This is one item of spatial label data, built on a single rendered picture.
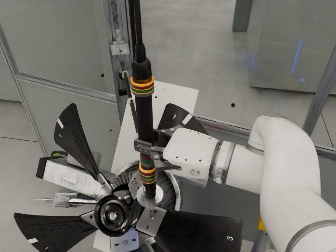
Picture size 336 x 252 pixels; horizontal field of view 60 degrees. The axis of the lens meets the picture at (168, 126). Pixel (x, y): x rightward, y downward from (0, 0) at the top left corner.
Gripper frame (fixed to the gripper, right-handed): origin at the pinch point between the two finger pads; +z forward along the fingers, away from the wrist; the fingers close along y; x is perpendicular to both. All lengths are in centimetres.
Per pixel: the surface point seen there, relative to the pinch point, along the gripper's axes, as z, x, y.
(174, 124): 1.0, -11.2, 19.5
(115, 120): 57, -67, 70
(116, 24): 39, -1, 55
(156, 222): -1.4, -32.0, -0.6
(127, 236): 6.5, -38.4, -4.5
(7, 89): 233, -130, 136
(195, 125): -6.0, -8.2, 17.8
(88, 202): 24.8, -39.9, 2.0
